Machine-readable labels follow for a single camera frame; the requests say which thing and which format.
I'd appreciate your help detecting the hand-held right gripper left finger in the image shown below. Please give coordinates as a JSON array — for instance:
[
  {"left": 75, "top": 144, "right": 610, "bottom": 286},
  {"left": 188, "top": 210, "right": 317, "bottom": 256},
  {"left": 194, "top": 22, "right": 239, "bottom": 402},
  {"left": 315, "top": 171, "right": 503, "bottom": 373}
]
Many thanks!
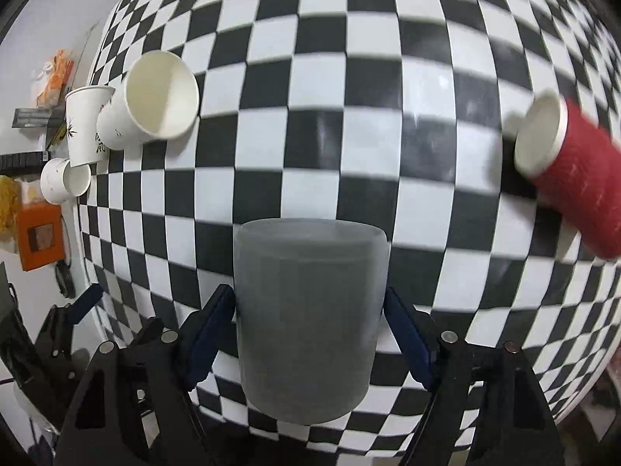
[{"left": 53, "top": 284, "right": 236, "bottom": 466}]

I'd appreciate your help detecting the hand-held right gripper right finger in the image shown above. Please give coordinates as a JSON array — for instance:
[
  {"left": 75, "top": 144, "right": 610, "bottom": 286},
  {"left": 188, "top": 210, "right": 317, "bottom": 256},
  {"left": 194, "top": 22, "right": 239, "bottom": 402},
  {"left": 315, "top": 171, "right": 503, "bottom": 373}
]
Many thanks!
[{"left": 385, "top": 286, "right": 566, "bottom": 466}]

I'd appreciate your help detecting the yellow packet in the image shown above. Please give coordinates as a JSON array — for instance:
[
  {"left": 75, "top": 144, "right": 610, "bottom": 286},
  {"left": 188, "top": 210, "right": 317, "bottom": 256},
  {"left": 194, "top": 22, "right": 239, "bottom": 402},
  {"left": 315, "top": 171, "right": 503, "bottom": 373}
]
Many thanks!
[{"left": 0, "top": 175, "right": 23, "bottom": 241}]

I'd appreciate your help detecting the black ribbed bar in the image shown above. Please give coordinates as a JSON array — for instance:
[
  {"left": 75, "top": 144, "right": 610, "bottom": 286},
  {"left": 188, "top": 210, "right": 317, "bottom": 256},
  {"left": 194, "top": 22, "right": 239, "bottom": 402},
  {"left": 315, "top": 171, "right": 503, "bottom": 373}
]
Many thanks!
[{"left": 0, "top": 152, "right": 52, "bottom": 170}]

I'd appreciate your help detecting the grey translucent cup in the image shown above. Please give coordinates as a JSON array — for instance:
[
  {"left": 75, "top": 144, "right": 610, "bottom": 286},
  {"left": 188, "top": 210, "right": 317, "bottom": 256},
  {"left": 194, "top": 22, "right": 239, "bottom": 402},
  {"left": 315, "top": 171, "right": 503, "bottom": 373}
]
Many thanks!
[{"left": 234, "top": 218, "right": 390, "bottom": 424}]

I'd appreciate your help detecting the orange snack packet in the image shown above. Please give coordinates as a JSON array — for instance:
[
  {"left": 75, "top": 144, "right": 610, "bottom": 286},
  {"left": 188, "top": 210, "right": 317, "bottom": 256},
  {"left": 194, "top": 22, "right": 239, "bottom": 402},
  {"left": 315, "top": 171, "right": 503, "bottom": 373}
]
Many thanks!
[{"left": 31, "top": 49, "right": 76, "bottom": 108}]

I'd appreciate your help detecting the printed white paper cup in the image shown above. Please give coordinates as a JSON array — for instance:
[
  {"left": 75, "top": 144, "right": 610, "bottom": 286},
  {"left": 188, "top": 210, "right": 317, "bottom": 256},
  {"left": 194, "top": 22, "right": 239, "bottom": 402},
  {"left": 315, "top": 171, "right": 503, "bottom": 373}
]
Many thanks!
[{"left": 65, "top": 85, "right": 116, "bottom": 168}]

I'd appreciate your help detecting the red paper cup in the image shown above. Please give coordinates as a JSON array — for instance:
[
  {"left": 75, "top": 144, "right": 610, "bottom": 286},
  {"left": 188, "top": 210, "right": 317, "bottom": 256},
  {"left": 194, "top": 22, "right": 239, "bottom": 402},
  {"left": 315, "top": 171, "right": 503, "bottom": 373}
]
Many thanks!
[{"left": 513, "top": 91, "right": 621, "bottom": 259}]

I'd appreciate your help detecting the small white paper cup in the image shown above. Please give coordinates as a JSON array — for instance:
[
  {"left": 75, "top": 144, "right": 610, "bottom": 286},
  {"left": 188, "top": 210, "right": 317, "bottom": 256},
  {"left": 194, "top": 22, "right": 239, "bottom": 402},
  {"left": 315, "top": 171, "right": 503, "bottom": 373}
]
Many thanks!
[{"left": 41, "top": 158, "right": 92, "bottom": 205}]

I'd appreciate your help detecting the large white paper cup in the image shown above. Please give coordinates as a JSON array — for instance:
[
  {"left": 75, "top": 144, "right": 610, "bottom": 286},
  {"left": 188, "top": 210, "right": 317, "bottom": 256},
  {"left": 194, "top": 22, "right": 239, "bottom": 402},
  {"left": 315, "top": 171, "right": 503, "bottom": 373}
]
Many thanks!
[{"left": 96, "top": 50, "right": 201, "bottom": 150}]

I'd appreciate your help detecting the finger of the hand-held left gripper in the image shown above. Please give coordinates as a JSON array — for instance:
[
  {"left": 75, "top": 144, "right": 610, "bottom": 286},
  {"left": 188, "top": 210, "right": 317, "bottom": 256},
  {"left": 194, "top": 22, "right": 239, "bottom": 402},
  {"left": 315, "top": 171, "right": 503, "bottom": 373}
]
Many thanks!
[{"left": 36, "top": 284, "right": 104, "bottom": 399}]

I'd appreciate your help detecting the orange box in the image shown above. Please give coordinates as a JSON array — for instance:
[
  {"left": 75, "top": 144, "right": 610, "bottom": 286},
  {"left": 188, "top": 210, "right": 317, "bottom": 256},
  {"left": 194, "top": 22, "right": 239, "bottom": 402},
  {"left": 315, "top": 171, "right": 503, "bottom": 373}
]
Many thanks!
[{"left": 14, "top": 204, "right": 67, "bottom": 271}]

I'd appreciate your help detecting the black white checkered tablecloth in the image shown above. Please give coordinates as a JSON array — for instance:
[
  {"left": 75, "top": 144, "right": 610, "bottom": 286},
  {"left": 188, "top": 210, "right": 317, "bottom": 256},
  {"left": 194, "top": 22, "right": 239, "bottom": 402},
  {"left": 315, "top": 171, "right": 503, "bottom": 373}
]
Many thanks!
[{"left": 76, "top": 0, "right": 621, "bottom": 447}]

